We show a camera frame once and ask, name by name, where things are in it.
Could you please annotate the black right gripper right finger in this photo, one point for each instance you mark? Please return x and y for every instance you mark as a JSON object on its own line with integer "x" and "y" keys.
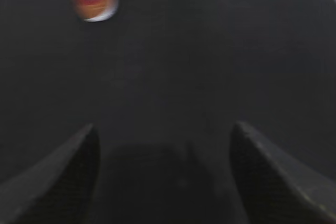
{"x": 275, "y": 187}

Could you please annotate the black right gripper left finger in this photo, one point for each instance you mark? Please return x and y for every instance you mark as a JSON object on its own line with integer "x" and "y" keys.
{"x": 57, "y": 189}

